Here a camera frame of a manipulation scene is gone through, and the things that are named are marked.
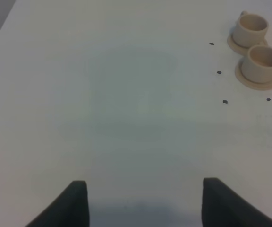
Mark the beige teacup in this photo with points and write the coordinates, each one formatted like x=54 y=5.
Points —
x=250 y=30
x=257 y=64

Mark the beige saucer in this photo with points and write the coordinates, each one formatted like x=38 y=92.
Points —
x=252 y=85
x=240 y=49

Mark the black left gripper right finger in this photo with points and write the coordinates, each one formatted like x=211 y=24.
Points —
x=222 y=207

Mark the beige rear saucer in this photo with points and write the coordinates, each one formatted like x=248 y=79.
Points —
x=240 y=49

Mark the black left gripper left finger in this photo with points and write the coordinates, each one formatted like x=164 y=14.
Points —
x=69 y=209

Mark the beige front saucer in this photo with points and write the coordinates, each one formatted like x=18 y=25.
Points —
x=252 y=85

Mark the beige rear teacup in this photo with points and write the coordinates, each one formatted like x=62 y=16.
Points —
x=250 y=30

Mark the beige front teacup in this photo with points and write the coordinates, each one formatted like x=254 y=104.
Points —
x=257 y=64

